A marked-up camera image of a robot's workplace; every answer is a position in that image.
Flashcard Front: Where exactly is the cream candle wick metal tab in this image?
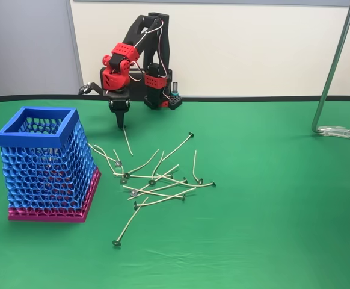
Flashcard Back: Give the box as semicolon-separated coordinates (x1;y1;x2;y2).
139;177;189;191
122;126;135;157
113;172;173;179
127;187;197;201
132;194;186;209
87;143;122;168
150;149;165;181
156;173;217;188
192;149;204;185
123;149;160;179
93;144;117;177
161;131;195;162
112;149;127;185
112;196;149;247
148;164;180;186
122;185;185;200

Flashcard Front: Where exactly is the blue magenta mesh basket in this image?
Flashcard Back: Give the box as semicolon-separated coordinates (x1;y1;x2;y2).
0;107;102;223

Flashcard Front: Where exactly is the black plastic tool case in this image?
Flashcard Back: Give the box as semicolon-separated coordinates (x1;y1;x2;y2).
99;67;148;99

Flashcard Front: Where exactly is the clear plastic clamp piece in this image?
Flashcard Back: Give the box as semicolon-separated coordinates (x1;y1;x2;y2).
318;125;350;140

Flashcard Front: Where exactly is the bent chrome metal pole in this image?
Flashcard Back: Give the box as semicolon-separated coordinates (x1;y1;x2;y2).
311;0;350;138

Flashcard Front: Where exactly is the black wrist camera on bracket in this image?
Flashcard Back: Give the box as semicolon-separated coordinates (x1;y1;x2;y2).
78;81;109;98

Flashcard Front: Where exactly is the white red servo cable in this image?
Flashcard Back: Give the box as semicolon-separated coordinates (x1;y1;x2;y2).
129;19;170;82

